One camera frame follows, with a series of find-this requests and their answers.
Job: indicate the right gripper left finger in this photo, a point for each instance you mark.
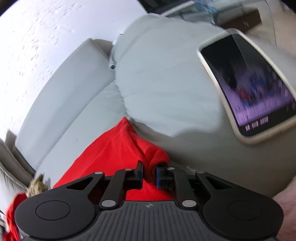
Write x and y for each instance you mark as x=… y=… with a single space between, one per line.
x=122 y=181

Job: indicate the person's right hand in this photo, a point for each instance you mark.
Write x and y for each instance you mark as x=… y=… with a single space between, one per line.
x=286 y=199

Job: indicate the smartphone in beige case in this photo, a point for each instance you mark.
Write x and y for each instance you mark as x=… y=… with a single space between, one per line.
x=257 y=97

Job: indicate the tan khaki garment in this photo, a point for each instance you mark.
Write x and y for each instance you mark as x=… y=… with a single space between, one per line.
x=37 y=186

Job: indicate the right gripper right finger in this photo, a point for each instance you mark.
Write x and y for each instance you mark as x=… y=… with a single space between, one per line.
x=175 y=182

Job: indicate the grey sofa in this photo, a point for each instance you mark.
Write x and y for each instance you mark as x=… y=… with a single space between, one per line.
x=160 y=85

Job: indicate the red t-shirt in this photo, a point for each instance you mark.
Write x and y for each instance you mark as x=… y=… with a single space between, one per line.
x=71 y=211

